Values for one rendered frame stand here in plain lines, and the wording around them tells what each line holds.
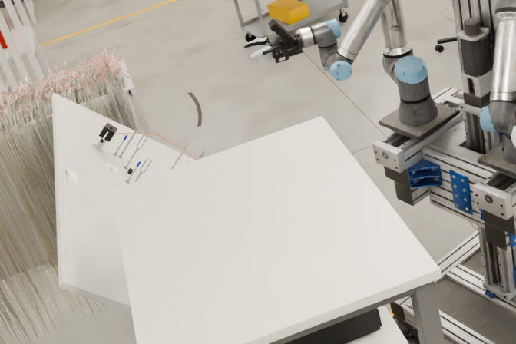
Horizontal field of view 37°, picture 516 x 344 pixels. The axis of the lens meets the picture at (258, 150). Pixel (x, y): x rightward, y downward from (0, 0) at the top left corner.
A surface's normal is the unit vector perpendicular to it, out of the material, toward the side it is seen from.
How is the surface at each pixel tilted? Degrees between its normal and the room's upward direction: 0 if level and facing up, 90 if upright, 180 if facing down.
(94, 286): 49
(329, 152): 0
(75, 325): 0
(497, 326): 0
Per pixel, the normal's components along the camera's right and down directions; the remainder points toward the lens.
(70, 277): 0.55, -0.80
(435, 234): -0.25, -0.83
